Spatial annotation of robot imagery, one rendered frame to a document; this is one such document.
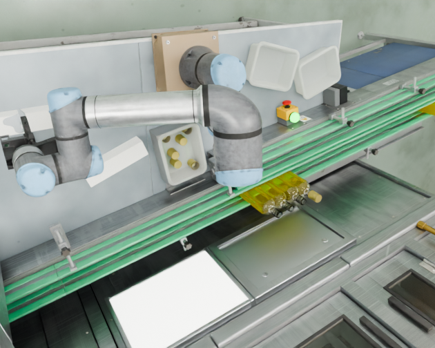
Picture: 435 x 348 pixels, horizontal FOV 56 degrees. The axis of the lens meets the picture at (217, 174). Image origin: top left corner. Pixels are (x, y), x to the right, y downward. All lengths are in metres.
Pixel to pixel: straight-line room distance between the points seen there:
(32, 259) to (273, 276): 0.85
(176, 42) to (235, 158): 0.64
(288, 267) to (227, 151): 0.71
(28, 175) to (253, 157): 0.50
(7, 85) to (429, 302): 1.50
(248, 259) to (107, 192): 0.60
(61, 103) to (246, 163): 0.43
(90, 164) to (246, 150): 0.37
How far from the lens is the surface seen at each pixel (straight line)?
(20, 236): 1.65
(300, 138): 1.79
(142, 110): 0.93
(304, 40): 1.91
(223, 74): 1.30
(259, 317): 1.40
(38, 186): 0.99
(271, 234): 1.68
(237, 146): 0.93
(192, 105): 0.92
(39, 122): 1.42
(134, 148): 1.53
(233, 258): 1.59
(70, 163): 1.01
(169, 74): 1.46
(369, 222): 1.78
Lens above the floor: 2.16
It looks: 51 degrees down
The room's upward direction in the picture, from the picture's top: 127 degrees clockwise
